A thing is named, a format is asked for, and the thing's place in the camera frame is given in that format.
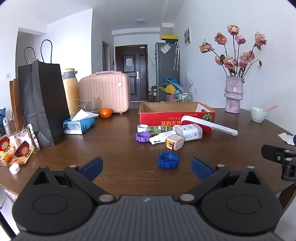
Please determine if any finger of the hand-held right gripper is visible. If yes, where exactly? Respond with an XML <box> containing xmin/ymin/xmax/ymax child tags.
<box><xmin>261</xmin><ymin>144</ymin><xmax>296</xmax><ymax>163</ymax></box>

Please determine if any clear glass jar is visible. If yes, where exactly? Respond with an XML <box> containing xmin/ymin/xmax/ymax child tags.
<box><xmin>76</xmin><ymin>95</ymin><xmax>102</xmax><ymax>116</ymax></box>

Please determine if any metal trolley rack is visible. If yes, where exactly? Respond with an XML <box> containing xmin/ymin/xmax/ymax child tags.
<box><xmin>174</xmin><ymin>91</ymin><xmax>193</xmax><ymax>103</ymax></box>

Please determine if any white labelled plastic bottle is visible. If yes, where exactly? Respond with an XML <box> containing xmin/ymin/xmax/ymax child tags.
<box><xmin>173</xmin><ymin>123</ymin><xmax>203</xmax><ymax>142</ymax></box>

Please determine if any small white spray bottle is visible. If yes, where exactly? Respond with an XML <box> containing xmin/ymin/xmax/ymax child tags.
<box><xmin>2</xmin><ymin>117</ymin><xmax>12</xmax><ymax>137</ymax></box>

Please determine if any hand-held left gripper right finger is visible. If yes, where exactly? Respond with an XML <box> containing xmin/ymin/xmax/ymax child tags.
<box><xmin>178</xmin><ymin>157</ymin><xmax>264</xmax><ymax>205</ymax></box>

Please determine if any purple ribbed cap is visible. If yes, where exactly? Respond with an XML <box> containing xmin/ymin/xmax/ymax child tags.
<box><xmin>135</xmin><ymin>132</ymin><xmax>152</xmax><ymax>143</ymax></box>

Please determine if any crumpled white tissue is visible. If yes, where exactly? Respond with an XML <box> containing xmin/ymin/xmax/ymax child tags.
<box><xmin>277</xmin><ymin>133</ymin><xmax>295</xmax><ymax>146</ymax></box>

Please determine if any white folded umbrella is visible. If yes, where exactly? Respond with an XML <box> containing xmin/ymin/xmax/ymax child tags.
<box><xmin>173</xmin><ymin>42</ymin><xmax>180</xmax><ymax>71</ymax></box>

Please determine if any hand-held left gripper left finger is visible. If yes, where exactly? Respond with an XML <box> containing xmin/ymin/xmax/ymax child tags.
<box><xmin>31</xmin><ymin>157</ymin><xmax>116</xmax><ymax>205</ymax></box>

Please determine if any grey refrigerator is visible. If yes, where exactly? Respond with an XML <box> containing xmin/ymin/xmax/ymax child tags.
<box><xmin>155</xmin><ymin>41</ymin><xmax>180</xmax><ymax>102</ymax></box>

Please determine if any blue ribbed cap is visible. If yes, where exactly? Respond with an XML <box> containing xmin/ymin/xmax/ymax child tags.
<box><xmin>158</xmin><ymin>152</ymin><xmax>181</xmax><ymax>169</ymax></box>

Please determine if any bunch of dried pink roses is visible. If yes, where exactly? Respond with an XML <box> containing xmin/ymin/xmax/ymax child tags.
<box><xmin>199</xmin><ymin>24</ymin><xmax>267</xmax><ymax>78</ymax></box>

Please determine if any brown paper bag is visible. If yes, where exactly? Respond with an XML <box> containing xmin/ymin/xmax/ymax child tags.
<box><xmin>9</xmin><ymin>47</ymin><xmax>37</xmax><ymax>132</ymax></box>

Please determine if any black paper bag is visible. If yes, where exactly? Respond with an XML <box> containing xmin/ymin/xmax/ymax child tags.
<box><xmin>18</xmin><ymin>39</ymin><xmax>71</xmax><ymax>147</ymax></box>

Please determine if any silver foil packet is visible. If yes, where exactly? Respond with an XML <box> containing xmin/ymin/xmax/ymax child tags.
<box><xmin>24</xmin><ymin>123</ymin><xmax>41</xmax><ymax>151</ymax></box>

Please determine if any small brown cardboard box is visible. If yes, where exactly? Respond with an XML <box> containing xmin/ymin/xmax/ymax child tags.
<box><xmin>149</xmin><ymin>86</ymin><xmax>158</xmax><ymax>102</ymax></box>

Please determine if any clear snack packet red label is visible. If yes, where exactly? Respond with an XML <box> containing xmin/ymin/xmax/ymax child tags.
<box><xmin>0</xmin><ymin>134</ymin><xmax>16</xmax><ymax>166</ymax></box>
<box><xmin>11</xmin><ymin>130</ymin><xmax>35</xmax><ymax>165</ymax></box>

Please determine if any dark brown entrance door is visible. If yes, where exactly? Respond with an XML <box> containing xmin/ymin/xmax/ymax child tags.
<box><xmin>115</xmin><ymin>44</ymin><xmax>148</xmax><ymax>102</ymax></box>

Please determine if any red cardboard box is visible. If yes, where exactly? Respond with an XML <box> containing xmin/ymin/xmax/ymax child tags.
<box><xmin>139</xmin><ymin>101</ymin><xmax>216</xmax><ymax>127</ymax></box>

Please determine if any yellow bag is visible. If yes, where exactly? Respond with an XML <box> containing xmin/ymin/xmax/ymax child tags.
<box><xmin>159</xmin><ymin>84</ymin><xmax>176</xmax><ymax>95</ymax></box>

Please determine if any grey interior door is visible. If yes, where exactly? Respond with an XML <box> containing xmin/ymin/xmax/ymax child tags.
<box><xmin>102</xmin><ymin>41</ymin><xmax>110</xmax><ymax>71</ymax></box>

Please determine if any white ribbed bottle cap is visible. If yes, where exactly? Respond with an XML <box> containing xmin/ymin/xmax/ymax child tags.
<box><xmin>9</xmin><ymin>163</ymin><xmax>21</xmax><ymax>175</ymax></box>

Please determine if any white-green ceramic cup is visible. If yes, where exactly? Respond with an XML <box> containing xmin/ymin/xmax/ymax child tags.
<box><xmin>250</xmin><ymin>107</ymin><xmax>267</xmax><ymax>123</ymax></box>

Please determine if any beige charger plug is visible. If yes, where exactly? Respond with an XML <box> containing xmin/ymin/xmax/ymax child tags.
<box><xmin>165</xmin><ymin>135</ymin><xmax>184</xmax><ymax>151</ymax></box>

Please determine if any yellow thermos jug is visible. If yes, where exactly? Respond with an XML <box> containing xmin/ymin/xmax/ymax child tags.
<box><xmin>62</xmin><ymin>68</ymin><xmax>81</xmax><ymax>116</ymax></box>

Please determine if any pink hard-shell suitcase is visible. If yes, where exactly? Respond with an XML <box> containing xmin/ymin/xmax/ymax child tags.
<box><xmin>79</xmin><ymin>71</ymin><xmax>130</xmax><ymax>114</ymax></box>

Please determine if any green bottle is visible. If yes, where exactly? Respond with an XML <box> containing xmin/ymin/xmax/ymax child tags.
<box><xmin>148</xmin><ymin>125</ymin><xmax>183</xmax><ymax>135</ymax></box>

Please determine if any white spray bottle black label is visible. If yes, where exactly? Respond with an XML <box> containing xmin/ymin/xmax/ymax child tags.
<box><xmin>149</xmin><ymin>130</ymin><xmax>177</xmax><ymax>145</ymax></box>

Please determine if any blue tissue pack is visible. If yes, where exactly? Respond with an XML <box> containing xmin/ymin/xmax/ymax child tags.
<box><xmin>63</xmin><ymin>109</ymin><xmax>100</xmax><ymax>135</ymax></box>

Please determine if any white lint roller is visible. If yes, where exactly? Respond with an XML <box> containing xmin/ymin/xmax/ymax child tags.
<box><xmin>181</xmin><ymin>115</ymin><xmax>238</xmax><ymax>137</ymax></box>

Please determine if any pale purple ceramic vase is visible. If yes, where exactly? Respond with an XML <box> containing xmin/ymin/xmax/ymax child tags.
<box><xmin>224</xmin><ymin>75</ymin><xmax>245</xmax><ymax>114</ymax></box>

